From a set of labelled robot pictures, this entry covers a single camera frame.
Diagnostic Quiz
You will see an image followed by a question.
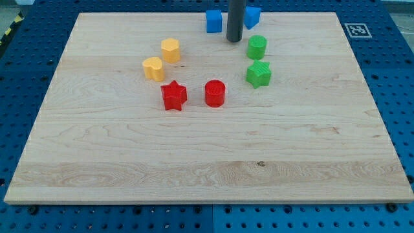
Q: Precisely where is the blue pentagon block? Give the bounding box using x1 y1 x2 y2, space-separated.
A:
244 6 261 30

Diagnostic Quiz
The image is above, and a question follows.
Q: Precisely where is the red star block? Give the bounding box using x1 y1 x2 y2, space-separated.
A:
160 80 187 111

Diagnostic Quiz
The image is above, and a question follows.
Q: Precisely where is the light wooden board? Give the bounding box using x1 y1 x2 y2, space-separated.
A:
5 12 413 205

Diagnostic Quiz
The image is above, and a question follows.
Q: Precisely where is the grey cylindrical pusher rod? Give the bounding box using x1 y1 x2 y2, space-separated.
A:
226 0 246 43

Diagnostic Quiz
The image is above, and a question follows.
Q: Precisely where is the red cylinder block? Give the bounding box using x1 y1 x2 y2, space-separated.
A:
204 80 226 107

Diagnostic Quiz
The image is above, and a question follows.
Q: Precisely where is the yellow heart block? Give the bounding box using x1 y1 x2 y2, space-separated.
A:
142 57 165 82

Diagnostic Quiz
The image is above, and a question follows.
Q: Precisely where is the green cylinder block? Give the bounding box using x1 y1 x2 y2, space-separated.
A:
246 35 267 60

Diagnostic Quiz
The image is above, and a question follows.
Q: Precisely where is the white fiducial marker tag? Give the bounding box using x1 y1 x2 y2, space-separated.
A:
345 23 372 38

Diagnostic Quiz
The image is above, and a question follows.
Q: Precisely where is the yellow hexagon block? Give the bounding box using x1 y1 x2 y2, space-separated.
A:
161 38 180 63

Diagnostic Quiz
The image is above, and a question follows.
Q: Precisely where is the green star block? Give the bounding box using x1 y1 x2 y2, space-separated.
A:
246 60 272 89

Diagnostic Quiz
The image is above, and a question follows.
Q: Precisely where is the blue cube block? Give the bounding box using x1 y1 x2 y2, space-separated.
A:
205 10 223 33

